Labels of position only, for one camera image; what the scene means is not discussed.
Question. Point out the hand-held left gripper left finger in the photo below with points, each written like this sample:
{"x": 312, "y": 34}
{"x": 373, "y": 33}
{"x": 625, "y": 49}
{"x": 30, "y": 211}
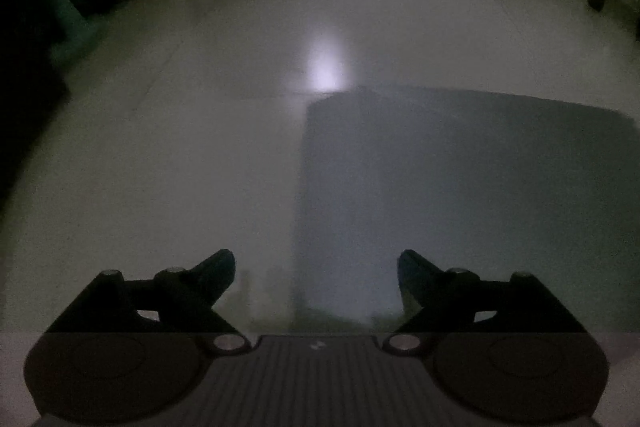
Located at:
{"x": 220, "y": 274}

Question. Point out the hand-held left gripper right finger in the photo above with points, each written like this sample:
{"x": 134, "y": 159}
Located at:
{"x": 412, "y": 277}

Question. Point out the grey cardboard box lid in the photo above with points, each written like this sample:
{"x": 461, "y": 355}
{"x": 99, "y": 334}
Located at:
{"x": 450, "y": 187}

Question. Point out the teal object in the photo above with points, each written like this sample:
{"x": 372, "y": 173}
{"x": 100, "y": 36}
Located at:
{"x": 70, "y": 22}

